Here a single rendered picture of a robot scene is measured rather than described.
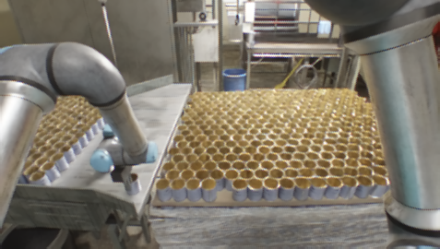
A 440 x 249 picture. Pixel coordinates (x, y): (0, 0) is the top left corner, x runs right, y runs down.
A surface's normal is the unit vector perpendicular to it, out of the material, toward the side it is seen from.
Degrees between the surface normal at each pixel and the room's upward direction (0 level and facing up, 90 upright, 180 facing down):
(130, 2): 90
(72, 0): 90
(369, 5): 132
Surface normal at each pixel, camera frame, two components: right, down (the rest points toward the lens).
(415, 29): 0.11, 0.81
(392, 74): -0.70, 0.36
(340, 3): -0.29, 0.92
